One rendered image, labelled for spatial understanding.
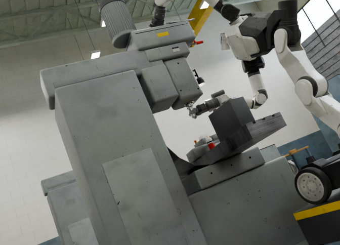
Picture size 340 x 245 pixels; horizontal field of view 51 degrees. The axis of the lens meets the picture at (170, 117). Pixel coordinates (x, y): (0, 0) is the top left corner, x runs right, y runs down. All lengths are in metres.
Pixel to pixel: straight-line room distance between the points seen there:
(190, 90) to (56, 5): 7.20
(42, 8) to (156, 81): 7.14
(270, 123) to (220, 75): 9.13
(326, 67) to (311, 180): 9.48
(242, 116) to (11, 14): 7.75
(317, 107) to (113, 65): 1.28
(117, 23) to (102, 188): 1.20
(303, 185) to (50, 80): 1.60
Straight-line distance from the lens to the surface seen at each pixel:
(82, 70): 2.33
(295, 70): 2.29
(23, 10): 9.27
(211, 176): 2.21
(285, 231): 2.40
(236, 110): 2.02
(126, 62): 2.41
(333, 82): 8.27
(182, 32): 2.64
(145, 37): 2.52
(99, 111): 2.09
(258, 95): 2.57
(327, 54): 11.39
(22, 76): 9.79
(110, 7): 2.67
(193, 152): 2.35
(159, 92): 2.35
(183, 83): 2.46
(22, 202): 8.79
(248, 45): 2.44
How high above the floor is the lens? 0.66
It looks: 14 degrees up
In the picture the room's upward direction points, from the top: 24 degrees counter-clockwise
